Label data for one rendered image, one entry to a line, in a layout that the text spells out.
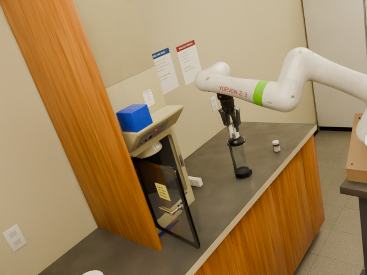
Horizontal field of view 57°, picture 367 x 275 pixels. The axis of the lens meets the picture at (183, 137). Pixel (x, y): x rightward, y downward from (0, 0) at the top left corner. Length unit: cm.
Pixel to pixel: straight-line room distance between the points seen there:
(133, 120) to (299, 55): 73
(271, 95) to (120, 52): 67
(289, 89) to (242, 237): 83
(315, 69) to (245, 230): 90
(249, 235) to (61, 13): 139
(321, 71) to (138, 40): 80
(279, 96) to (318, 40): 283
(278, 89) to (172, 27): 114
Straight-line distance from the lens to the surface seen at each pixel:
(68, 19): 134
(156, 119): 152
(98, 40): 147
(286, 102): 146
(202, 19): 268
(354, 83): 159
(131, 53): 157
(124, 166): 145
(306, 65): 151
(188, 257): 158
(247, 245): 194
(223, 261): 178
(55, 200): 189
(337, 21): 416
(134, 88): 156
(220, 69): 177
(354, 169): 184
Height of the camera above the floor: 196
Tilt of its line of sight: 21 degrees down
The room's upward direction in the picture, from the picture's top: 16 degrees counter-clockwise
